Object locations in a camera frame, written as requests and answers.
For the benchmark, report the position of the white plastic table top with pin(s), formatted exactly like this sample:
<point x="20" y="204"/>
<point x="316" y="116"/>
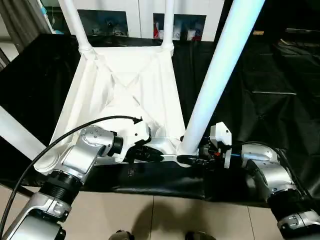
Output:
<point x="125" y="85"/>

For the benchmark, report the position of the white plastic table leg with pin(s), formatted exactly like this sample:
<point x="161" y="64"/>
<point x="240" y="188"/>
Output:
<point x="220" y="75"/>
<point x="75" y="25"/>
<point x="17" y="132"/>
<point x="169" y="22"/>

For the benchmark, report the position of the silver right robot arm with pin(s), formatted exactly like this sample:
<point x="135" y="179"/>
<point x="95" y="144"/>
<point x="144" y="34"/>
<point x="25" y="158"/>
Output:
<point x="275" y="177"/>

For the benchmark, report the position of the black mat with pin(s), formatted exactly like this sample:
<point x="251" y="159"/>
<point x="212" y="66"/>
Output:
<point x="265" y="90"/>

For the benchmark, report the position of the small red bottle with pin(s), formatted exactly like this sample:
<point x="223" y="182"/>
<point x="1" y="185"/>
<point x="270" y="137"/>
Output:
<point x="156" y="31"/>

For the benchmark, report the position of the small white bottle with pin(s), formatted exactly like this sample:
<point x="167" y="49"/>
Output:
<point x="192" y="35"/>

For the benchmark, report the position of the white cabinet with glass doors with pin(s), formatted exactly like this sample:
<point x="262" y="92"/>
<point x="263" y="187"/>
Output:
<point x="135" y="5"/>

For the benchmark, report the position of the grey curtain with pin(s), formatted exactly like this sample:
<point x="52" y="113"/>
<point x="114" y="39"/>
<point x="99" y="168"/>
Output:
<point x="22" y="20"/>

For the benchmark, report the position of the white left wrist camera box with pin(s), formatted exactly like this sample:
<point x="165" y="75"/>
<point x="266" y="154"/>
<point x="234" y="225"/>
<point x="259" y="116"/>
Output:
<point x="136" y="135"/>

